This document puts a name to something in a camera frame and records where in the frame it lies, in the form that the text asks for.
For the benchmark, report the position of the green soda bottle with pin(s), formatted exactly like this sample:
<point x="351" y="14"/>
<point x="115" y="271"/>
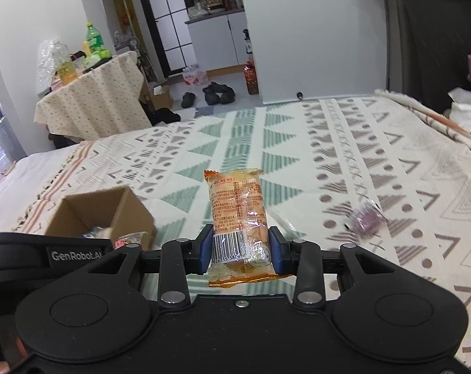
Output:
<point x="95" y="41"/>

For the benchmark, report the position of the small cardboard box on floor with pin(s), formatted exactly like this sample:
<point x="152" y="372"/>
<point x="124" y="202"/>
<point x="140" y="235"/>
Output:
<point x="156" y="97"/>

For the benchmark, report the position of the pink white plastic bag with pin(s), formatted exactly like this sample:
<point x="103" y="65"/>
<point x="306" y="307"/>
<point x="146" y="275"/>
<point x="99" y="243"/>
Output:
<point x="193" y="75"/>

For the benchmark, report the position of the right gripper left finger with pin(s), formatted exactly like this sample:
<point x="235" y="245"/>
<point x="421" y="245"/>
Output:
<point x="178" y="259"/>

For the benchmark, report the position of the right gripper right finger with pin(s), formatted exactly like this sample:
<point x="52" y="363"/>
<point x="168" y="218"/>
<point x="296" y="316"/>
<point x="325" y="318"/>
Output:
<point x="303" y="260"/>

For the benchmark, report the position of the single black slipper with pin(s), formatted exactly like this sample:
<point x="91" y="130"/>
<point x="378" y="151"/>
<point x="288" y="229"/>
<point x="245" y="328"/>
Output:
<point x="188" y="100"/>

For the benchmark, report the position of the purple snack packet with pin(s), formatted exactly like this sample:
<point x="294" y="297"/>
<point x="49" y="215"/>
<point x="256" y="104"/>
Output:
<point x="366" y="219"/>

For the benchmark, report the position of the orange bread packet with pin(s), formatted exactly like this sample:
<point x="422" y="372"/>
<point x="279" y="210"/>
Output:
<point x="241" y="251"/>

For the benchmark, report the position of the clear yellow oil bottle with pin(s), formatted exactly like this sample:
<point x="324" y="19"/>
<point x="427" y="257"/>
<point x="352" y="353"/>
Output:
<point x="63" y="63"/>

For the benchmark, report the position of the red blue snack packet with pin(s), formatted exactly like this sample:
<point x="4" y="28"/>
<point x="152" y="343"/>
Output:
<point x="135" y="238"/>

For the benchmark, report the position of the brown cardboard box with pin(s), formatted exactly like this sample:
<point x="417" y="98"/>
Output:
<point x="107" y="214"/>

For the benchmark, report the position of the black chair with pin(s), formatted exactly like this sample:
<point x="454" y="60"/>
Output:
<point x="428" y="46"/>

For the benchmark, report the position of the red oil bottle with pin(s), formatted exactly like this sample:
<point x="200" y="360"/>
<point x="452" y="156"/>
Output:
<point x="251" y="78"/>

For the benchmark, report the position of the patterned bed blanket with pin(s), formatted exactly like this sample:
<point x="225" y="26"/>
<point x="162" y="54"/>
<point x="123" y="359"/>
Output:
<point x="320" y="159"/>

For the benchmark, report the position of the white kitchen cabinet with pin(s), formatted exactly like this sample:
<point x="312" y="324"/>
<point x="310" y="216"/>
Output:
<point x="218" y="40"/>

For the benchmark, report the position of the table with dotted cloth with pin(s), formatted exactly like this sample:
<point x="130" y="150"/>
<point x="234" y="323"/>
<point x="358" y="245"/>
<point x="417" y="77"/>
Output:
<point x="99" y="104"/>

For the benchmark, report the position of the black shoes pile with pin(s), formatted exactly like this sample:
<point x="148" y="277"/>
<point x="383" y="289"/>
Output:
<point x="215" y="94"/>

